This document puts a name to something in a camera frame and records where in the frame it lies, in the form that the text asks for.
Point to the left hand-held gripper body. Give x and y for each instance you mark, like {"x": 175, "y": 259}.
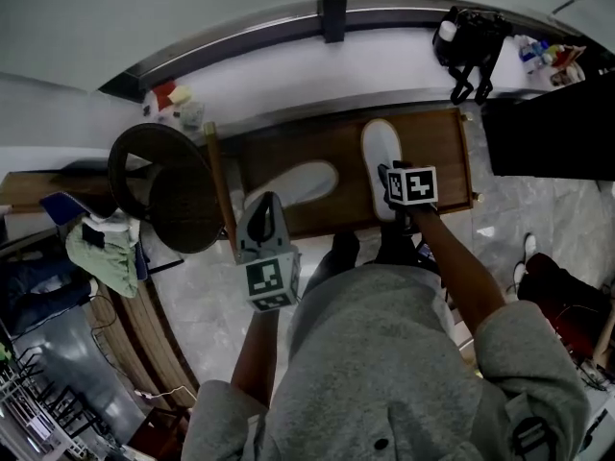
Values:
{"x": 269, "y": 281}

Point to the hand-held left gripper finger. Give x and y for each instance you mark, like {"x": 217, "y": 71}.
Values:
{"x": 272, "y": 221}
{"x": 255, "y": 224}

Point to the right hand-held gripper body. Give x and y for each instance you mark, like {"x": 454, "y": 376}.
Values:
{"x": 413, "y": 185}

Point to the white shoe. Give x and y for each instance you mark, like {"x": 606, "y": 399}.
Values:
{"x": 379, "y": 147}
{"x": 307, "y": 180}

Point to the person's left forearm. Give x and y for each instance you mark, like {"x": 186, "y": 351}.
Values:
{"x": 257, "y": 353}

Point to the person's right forearm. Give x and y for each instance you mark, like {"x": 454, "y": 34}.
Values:
{"x": 456, "y": 267}

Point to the wooden low table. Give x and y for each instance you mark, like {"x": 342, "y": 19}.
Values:
{"x": 432, "y": 142}

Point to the person's right leg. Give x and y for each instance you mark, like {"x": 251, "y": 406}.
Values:
{"x": 399, "y": 252}

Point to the person's leg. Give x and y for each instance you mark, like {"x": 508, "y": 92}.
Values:
{"x": 399, "y": 252}
{"x": 336, "y": 257}

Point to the person's left leg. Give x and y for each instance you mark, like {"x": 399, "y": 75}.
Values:
{"x": 336, "y": 257}

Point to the dark wicker chair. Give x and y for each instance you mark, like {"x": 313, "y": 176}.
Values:
{"x": 178, "y": 200}

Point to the clear plastic bag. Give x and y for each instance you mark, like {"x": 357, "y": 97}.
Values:
{"x": 191, "y": 114}

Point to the wooden floor platform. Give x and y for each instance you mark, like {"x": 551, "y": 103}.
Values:
{"x": 144, "y": 334}

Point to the black flat panel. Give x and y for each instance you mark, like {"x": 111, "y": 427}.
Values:
{"x": 552, "y": 132}

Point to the yellow sponge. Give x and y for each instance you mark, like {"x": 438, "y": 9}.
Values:
{"x": 181, "y": 94}

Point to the pale green garment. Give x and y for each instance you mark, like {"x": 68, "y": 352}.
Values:
{"x": 105, "y": 262}

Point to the red sponge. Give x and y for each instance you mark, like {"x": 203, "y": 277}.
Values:
{"x": 164, "y": 95}

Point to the white cup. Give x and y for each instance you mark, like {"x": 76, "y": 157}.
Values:
{"x": 447, "y": 31}

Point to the clear bottle with blue label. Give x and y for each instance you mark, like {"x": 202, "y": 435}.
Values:
{"x": 529, "y": 55}

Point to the blue chair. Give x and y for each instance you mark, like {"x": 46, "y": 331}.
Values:
{"x": 60, "y": 207}

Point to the metal rack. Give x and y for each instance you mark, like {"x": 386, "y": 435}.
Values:
{"x": 43, "y": 411}

